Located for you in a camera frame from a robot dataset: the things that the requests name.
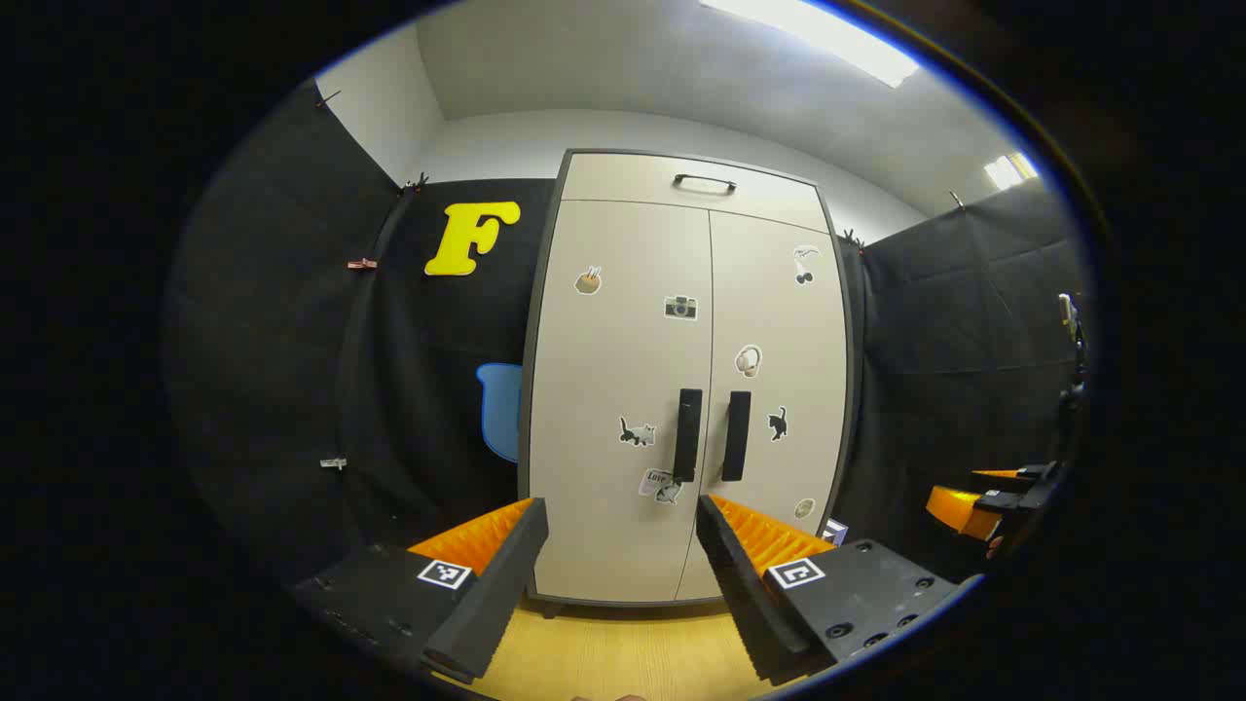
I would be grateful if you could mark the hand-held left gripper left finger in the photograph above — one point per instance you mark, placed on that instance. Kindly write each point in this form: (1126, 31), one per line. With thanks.
(496, 594)

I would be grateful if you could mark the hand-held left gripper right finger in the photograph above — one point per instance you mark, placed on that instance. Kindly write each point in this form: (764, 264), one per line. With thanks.
(745, 604)

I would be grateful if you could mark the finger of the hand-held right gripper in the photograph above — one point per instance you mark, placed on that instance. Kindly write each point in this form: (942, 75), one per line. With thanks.
(1017, 475)
(959, 511)

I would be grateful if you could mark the camera-sticker shoe cabinet door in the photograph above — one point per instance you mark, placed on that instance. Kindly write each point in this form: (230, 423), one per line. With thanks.
(604, 389)

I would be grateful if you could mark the headphone-sticker shoe cabinet door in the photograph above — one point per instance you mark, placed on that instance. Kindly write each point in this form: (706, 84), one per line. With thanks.
(788, 341)

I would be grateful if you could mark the white double-door shoe cabinet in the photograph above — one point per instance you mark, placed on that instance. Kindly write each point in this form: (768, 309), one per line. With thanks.
(623, 180)

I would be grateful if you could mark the small ceiling light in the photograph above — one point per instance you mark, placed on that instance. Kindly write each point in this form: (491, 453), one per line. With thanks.
(1008, 170)

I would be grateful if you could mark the black backdrop cloth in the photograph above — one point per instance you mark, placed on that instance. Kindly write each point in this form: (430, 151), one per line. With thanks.
(292, 341)

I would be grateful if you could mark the black clip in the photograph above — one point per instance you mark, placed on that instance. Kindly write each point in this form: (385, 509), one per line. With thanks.
(417, 184)

